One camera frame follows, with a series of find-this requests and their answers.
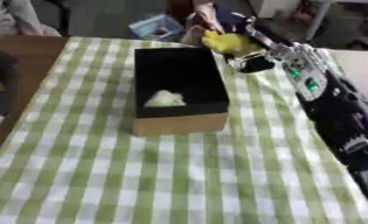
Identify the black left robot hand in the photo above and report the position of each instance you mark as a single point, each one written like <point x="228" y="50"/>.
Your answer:
<point x="3" y="75"/>

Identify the person's hand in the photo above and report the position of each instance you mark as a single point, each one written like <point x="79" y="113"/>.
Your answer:
<point x="208" y="16"/>

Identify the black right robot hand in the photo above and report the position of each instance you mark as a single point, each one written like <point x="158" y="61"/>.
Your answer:
<point x="255" y="65"/>

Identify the yellow soft toy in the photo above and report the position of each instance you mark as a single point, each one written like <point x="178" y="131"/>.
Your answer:
<point x="227" y="42"/>

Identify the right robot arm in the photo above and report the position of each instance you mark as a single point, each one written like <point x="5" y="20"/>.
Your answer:
<point x="339" y="116"/>

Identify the cardboard box black inside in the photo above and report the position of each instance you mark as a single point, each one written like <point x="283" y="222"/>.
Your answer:
<point x="179" y="125"/>

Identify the blue basket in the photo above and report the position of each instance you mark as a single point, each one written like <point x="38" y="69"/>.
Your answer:
<point x="157" y="26"/>

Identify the person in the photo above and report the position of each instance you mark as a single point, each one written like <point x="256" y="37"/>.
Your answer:
<point x="13" y="16"/>

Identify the white table leg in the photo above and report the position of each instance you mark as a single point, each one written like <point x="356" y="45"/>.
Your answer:
<point x="318" y="19"/>

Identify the pale crumpled object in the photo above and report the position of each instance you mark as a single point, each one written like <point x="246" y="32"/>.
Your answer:
<point x="164" y="99"/>

